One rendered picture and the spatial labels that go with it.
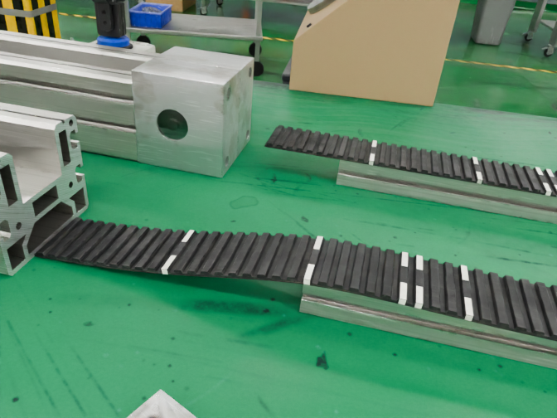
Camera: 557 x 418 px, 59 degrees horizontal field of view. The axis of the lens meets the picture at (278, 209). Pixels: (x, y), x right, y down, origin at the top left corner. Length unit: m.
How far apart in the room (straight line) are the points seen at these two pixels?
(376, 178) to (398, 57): 0.28
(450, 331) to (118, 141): 0.35
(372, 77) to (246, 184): 0.33
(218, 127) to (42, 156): 0.15
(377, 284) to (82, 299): 0.20
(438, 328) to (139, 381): 0.19
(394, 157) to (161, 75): 0.23
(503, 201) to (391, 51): 0.31
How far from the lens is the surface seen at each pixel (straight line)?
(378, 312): 0.34
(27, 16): 3.66
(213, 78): 0.47
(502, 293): 0.35
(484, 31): 5.40
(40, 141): 0.41
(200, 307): 0.34
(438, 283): 0.34
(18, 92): 0.57
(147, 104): 0.49
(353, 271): 0.33
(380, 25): 0.73
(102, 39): 0.69
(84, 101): 0.52
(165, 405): 0.28
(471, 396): 0.33
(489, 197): 0.51
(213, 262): 0.34
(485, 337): 0.35
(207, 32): 3.41
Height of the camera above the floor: 1.01
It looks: 32 degrees down
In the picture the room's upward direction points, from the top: 5 degrees clockwise
